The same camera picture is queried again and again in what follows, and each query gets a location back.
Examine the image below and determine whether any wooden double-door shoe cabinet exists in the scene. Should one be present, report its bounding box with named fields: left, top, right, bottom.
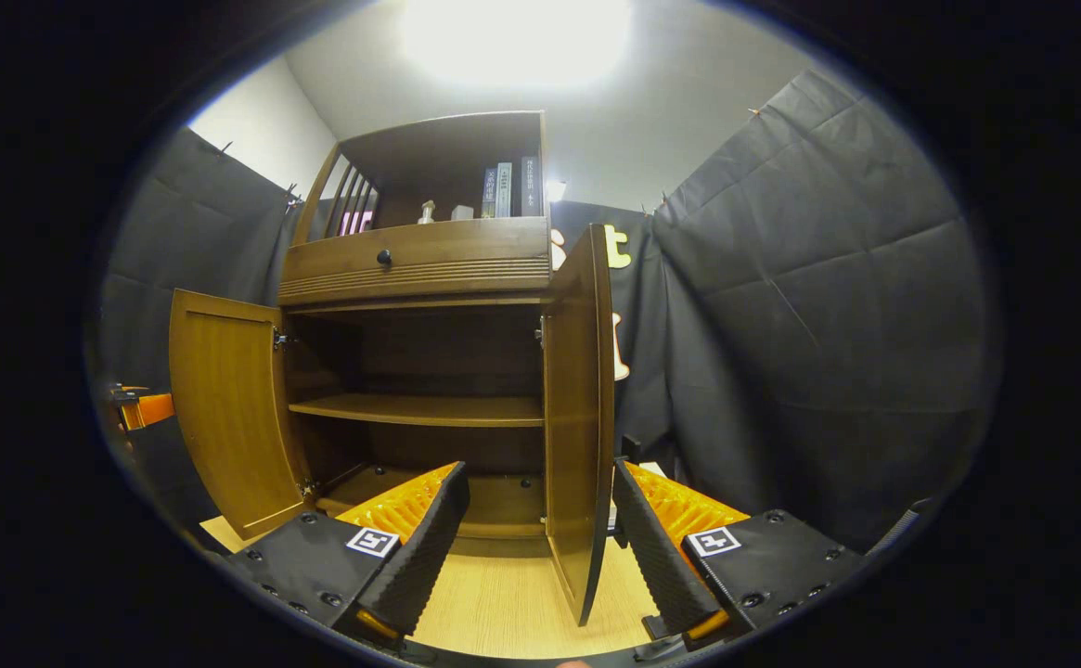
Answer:
left=276, top=109, right=555, bottom=541

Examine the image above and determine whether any black backdrop cloth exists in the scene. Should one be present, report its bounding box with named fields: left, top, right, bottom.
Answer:
left=95, top=67, right=1000, bottom=548

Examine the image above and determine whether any dark grey book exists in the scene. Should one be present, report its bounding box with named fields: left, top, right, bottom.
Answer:
left=520, top=156, right=544, bottom=218

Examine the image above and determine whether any ceiling light panel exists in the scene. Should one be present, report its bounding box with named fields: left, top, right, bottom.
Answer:
left=401, top=0, right=634, bottom=89

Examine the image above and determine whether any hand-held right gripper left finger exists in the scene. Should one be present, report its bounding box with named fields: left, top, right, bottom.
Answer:
left=223, top=461, right=471, bottom=650

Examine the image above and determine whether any wooden drawer with black knob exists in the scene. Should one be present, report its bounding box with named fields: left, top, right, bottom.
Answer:
left=277, top=217, right=553, bottom=307

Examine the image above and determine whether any grey mesh chair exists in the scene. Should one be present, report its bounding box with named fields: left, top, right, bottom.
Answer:
left=865, top=496, right=933, bottom=558

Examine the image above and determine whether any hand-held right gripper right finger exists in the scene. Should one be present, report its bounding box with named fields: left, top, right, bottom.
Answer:
left=611, top=459, right=868, bottom=650

